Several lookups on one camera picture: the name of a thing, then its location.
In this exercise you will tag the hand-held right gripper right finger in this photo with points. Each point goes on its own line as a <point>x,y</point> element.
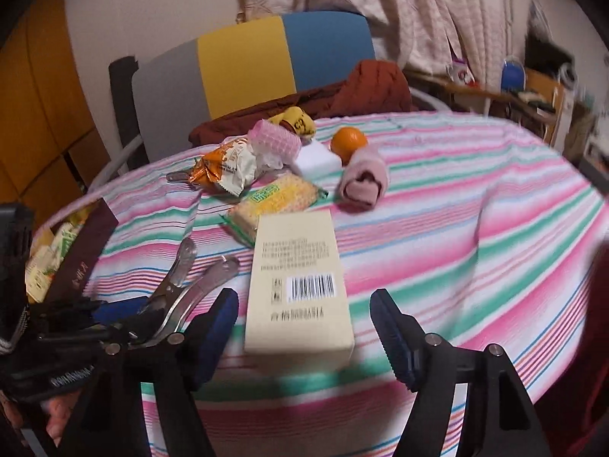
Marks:
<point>392,333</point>

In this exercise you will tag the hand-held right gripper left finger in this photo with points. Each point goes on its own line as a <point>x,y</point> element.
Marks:
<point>219,328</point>

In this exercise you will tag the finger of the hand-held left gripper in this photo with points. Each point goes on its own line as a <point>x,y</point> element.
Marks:
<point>119,312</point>
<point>140,331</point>

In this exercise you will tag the maroon gold-lined box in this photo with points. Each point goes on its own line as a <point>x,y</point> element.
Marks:
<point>83,252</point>

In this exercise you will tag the beige barcode box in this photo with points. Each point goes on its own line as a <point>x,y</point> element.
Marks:
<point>295,266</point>

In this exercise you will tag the green yellow cracker packet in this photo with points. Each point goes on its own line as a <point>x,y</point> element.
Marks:
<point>280,197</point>

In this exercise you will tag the orange white snack packet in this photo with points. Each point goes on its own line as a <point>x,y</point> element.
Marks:
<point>219,162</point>

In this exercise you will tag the white sponge block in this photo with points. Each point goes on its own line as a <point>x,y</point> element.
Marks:
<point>316,159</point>

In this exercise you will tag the pink hair roller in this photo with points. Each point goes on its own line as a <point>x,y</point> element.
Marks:
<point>276,140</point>

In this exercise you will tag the yellow banana toy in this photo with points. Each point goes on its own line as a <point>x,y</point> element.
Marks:
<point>297,121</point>

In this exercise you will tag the person's left hand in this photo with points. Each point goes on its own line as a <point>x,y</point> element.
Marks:
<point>58,414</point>

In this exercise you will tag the striped tablecloth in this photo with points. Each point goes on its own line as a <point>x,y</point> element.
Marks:
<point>452,247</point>

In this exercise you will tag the pink rolled sock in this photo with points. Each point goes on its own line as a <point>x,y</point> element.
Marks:
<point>366,171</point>

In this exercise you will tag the orange fruit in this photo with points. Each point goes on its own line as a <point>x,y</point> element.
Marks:
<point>349,142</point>

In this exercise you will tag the yellow wooden cabinet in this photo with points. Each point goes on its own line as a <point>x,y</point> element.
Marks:
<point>43,104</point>

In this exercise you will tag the rust brown cloth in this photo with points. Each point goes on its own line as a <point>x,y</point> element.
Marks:
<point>376,85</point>

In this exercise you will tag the wooden side table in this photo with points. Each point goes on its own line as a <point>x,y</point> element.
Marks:
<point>499,95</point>

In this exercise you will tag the grey yellow blue chair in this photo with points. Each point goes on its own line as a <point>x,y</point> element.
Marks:
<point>238,66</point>

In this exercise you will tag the white red mug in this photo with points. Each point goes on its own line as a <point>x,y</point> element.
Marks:
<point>460,74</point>

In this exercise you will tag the blue plastic object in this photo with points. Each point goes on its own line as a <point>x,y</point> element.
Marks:
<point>513,76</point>

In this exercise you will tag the black bag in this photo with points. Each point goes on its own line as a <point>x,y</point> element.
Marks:
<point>549,57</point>

